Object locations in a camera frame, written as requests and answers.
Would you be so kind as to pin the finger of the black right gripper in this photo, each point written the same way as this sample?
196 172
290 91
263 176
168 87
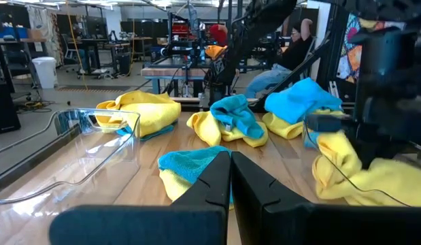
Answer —
327 123

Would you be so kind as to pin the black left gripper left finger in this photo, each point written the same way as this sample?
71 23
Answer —
203 224

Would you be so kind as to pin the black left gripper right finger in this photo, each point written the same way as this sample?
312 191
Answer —
264 217

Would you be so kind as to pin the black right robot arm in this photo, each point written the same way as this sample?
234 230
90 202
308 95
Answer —
254 30

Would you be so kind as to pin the person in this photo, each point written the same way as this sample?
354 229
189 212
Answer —
295 54

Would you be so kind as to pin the white trash bin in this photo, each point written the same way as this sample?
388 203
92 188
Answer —
45 71

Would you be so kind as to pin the black computer tower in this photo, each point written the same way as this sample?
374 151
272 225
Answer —
4 109

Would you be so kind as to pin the colourful wall poster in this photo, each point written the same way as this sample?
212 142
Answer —
353 51

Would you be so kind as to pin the wooden workbench with blue frame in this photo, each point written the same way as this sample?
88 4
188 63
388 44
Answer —
169 72

